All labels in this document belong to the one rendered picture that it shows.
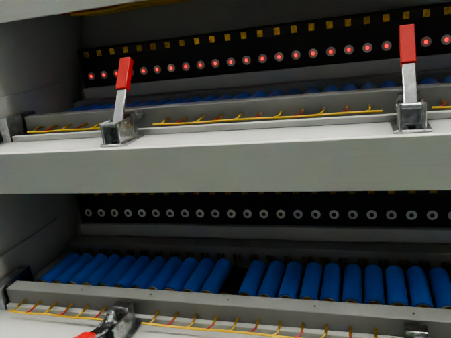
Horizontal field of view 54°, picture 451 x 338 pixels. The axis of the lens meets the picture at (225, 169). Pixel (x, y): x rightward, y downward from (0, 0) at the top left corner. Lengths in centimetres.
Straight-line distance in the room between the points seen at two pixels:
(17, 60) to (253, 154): 36
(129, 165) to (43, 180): 10
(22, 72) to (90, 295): 30
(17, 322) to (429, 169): 43
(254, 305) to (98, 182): 19
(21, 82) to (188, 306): 35
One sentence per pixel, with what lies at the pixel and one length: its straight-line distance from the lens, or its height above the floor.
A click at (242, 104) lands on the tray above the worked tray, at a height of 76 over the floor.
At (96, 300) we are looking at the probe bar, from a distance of 50.
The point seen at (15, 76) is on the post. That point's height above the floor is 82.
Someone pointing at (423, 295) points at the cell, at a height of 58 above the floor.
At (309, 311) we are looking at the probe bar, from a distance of 42.
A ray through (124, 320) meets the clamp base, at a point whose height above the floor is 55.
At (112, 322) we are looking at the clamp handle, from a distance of 45.
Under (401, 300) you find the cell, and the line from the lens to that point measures 44.
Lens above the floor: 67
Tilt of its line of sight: 4 degrees up
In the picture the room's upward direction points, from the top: straight up
